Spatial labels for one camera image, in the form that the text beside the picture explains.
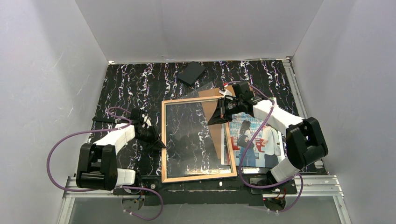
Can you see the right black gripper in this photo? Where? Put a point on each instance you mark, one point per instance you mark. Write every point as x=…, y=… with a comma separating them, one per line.
x=222, y=109

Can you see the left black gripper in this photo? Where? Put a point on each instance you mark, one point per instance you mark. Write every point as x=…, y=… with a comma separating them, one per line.
x=150, y=135

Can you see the colour photo print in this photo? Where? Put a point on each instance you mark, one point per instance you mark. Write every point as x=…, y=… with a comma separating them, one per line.
x=263, y=145

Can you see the light wooden picture frame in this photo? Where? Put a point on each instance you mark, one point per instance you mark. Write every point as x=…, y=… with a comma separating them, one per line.
x=164, y=142

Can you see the clear acrylic sheet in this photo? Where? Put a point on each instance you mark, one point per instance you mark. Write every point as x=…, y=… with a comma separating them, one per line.
x=191, y=139

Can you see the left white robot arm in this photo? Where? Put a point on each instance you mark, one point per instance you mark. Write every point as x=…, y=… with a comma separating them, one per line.
x=97, y=166

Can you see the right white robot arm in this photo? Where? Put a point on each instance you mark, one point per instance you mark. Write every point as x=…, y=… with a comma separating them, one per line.
x=266, y=109

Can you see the brown cardboard backing board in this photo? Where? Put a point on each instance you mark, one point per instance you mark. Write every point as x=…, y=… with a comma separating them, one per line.
x=220, y=133

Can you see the black foam block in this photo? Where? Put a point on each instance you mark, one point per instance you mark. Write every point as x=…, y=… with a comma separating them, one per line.
x=191, y=73

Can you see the black mounting base plate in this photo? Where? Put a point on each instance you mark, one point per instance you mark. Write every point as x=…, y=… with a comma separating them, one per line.
x=204, y=188

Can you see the aluminium rail right side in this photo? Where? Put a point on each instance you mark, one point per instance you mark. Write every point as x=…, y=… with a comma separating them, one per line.
x=297, y=89

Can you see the aluminium rail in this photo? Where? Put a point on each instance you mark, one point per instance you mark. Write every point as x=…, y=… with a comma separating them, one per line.
x=297, y=89
x=318, y=186

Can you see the aluminium rail front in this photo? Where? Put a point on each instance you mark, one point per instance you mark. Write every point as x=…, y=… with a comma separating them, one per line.
x=318, y=186

